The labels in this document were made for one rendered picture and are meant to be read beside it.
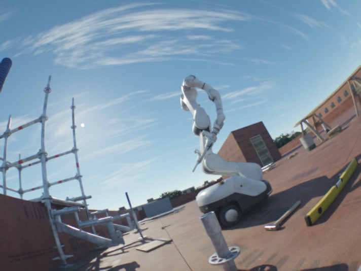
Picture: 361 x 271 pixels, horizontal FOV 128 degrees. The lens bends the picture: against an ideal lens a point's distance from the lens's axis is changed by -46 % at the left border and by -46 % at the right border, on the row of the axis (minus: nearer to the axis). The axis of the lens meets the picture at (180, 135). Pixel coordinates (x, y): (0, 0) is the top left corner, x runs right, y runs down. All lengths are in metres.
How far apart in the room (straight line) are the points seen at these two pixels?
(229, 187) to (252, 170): 0.37
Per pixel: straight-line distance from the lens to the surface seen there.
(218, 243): 0.61
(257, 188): 1.36
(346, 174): 1.04
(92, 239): 1.62
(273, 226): 0.88
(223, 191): 1.24
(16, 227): 1.59
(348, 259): 0.52
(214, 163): 1.43
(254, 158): 10.30
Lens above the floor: 0.35
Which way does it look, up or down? 21 degrees up
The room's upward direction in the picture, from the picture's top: 23 degrees counter-clockwise
